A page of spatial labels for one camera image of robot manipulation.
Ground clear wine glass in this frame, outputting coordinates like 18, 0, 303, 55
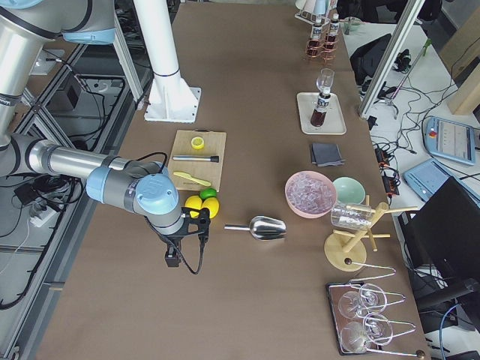
316, 68, 335, 94

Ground yellow lemon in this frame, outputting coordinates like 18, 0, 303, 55
202, 197, 220, 219
184, 195, 203, 218

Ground steel ice scoop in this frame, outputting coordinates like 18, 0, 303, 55
223, 215, 287, 241

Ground grey folded cloth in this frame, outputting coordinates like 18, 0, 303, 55
310, 142, 345, 167

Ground wooden cup tree stand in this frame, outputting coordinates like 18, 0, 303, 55
324, 196, 419, 272

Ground white cup drying rack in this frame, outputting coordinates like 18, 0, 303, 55
295, 0, 338, 24

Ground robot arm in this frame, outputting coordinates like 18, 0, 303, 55
1, 1, 210, 267

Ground green lime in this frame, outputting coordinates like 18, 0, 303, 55
199, 187, 217, 200

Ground green bowl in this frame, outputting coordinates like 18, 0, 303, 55
333, 177, 366, 204

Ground cream rabbit tray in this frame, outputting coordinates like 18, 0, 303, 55
296, 92, 347, 136

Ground yellow plastic knife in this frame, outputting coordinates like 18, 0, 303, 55
173, 171, 212, 187

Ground copper wire bottle rack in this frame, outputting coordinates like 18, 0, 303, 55
304, 36, 338, 65

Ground tea bottle middle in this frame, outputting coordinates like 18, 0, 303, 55
307, 15, 323, 57

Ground tea bottle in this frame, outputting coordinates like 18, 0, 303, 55
324, 13, 340, 50
307, 15, 323, 57

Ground pink bowl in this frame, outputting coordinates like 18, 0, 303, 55
284, 170, 337, 219

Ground tea bottle outer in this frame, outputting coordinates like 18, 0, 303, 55
324, 13, 340, 50

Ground yellow lemon upper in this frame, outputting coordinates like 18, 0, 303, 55
184, 195, 203, 218

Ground yellow lemon lower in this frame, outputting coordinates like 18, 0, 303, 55
202, 197, 220, 219

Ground steel muddler black tip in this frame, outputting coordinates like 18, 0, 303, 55
172, 154, 220, 163

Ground clear ice cubes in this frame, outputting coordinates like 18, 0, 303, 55
286, 174, 336, 215

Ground tea bottle taken to tray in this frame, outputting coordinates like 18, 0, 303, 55
310, 88, 331, 127

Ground blue teach pendant tablet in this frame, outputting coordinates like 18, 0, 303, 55
424, 117, 476, 166

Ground half lemon slice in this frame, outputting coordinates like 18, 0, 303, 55
190, 136, 205, 150

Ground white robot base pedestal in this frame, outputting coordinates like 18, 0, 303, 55
134, 0, 201, 124

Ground bamboo cutting board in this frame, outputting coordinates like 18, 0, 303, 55
167, 130, 227, 191

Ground glass mug on stand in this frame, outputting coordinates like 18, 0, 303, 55
330, 202, 374, 230

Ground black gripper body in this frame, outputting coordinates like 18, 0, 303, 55
164, 240, 181, 267

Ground black glass holder tray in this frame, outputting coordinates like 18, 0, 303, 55
325, 281, 368, 356

